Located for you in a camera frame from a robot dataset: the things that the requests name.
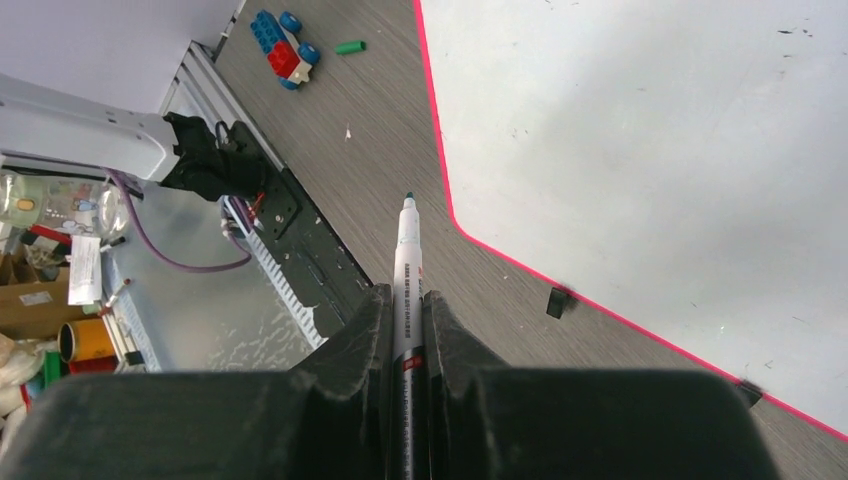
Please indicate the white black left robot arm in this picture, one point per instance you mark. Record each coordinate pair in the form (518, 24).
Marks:
(51, 133)

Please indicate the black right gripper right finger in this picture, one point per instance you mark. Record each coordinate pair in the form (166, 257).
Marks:
(492, 420)

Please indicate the cardboard box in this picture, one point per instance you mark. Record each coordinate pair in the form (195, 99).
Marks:
(34, 304)

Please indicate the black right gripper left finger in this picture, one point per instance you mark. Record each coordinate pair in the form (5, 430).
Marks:
(321, 419)

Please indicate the green whiteboard marker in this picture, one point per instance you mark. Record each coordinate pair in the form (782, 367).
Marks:
(409, 456)

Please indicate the white paper tag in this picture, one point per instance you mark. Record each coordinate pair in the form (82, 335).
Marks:
(85, 271)

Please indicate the blue red toy car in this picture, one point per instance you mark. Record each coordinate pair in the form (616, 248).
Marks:
(289, 59)

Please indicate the green marker cap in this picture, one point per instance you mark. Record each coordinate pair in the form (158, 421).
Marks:
(350, 47)

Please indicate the pink framed whiteboard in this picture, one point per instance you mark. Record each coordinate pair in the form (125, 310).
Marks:
(681, 165)

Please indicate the black whiteboard clip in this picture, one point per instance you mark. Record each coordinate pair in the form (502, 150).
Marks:
(560, 301)
(749, 392)

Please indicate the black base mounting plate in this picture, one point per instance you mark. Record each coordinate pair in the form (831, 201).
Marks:
(314, 261)

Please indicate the clear plastic bottle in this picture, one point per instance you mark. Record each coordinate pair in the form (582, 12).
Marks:
(71, 206)

